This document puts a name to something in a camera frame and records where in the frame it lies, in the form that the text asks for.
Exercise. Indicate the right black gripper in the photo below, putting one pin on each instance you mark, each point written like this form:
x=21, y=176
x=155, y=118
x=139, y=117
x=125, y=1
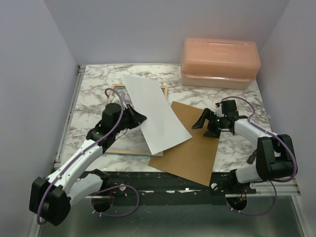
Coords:
x=211, y=132

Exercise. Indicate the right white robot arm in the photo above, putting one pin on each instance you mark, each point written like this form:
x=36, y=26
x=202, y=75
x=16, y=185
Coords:
x=274, y=154

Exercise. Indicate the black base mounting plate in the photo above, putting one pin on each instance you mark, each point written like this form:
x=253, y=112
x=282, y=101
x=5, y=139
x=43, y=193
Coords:
x=160, y=188

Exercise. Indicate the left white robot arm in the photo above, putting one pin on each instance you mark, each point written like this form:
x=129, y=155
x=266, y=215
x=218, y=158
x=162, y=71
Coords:
x=52, y=197

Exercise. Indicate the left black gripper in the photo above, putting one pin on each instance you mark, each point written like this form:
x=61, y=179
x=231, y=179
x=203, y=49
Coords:
x=137, y=118

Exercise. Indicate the glossy plant photo board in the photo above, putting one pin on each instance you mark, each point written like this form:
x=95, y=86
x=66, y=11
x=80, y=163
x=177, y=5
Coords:
x=162, y=129

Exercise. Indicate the brown fibreboard backing board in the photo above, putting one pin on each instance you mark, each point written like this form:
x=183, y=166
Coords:
x=194, y=159

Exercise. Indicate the orange translucent plastic box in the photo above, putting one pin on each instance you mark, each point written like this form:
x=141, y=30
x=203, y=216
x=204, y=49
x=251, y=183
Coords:
x=219, y=63

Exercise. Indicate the small black tool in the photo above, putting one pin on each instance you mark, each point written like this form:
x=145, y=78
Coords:
x=251, y=158

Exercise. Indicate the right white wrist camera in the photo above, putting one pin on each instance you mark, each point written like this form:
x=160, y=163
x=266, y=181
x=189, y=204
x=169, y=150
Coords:
x=218, y=111

